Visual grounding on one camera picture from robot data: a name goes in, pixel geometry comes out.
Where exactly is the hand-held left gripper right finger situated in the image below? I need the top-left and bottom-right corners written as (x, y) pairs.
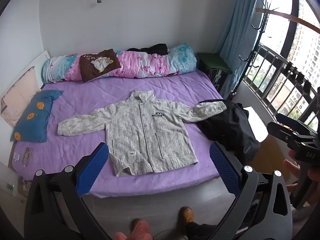
top-left (207, 141), bottom-right (293, 240)

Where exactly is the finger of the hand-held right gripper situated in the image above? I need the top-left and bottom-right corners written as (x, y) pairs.
top-left (276, 113), bottom-right (315, 133)
top-left (267, 121), bottom-right (297, 143)

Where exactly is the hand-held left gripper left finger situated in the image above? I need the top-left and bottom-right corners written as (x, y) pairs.
top-left (24, 142), bottom-right (113, 240)

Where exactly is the grey knit jacket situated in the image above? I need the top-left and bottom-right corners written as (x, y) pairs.
top-left (57, 90), bottom-right (227, 177)

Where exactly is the person's right hand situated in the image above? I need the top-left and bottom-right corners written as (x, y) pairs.
top-left (283, 149), bottom-right (320, 193)

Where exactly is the white board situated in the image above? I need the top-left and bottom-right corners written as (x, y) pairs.
top-left (242, 106), bottom-right (269, 143)

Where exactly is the cardboard box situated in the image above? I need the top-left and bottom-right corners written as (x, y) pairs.
top-left (257, 135), bottom-right (294, 183)

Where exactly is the black jacket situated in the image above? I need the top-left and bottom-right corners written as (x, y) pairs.
top-left (196, 99), bottom-right (260, 164)

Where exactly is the row of hanging dark socks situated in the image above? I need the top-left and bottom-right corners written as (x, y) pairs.
top-left (282, 61), bottom-right (317, 97)

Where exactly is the person's dark trouser leg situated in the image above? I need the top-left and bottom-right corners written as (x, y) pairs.
top-left (185, 221), bottom-right (220, 240)

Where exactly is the phone with clear case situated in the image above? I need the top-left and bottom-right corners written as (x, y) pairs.
top-left (22, 147), bottom-right (33, 165)

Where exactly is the metal window railing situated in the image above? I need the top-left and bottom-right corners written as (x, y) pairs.
top-left (244, 42), bottom-right (320, 130)

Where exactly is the black coat rack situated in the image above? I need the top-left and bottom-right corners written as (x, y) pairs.
top-left (226, 0), bottom-right (280, 100)

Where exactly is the blue orange print pillow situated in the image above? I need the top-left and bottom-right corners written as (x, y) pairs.
top-left (10, 89), bottom-right (64, 143)

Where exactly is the white bedside table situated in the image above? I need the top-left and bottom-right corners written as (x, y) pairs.
top-left (0, 161), bottom-right (28, 200)

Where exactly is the green cloth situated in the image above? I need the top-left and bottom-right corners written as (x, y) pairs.
top-left (196, 52), bottom-right (233, 74)

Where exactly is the blue curtain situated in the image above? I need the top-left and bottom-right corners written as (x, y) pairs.
top-left (214, 0), bottom-right (265, 98)

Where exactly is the pink pillow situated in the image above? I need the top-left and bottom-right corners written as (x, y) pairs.
top-left (0, 66), bottom-right (42, 128)

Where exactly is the brown duck print pillow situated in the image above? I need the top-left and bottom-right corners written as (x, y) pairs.
top-left (80, 49), bottom-right (122, 83)

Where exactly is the wooden pole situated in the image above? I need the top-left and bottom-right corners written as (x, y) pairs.
top-left (255, 7), bottom-right (320, 34)

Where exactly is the rolled floral quilt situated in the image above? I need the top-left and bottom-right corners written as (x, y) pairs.
top-left (41, 43), bottom-right (197, 84)

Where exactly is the white headboard panel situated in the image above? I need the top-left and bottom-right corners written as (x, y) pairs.
top-left (0, 50), bottom-right (50, 98)

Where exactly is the black garment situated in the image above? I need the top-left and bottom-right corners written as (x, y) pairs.
top-left (127, 44), bottom-right (168, 55)

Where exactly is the black window frame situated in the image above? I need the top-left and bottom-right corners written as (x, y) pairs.
top-left (244, 0), bottom-right (320, 130)

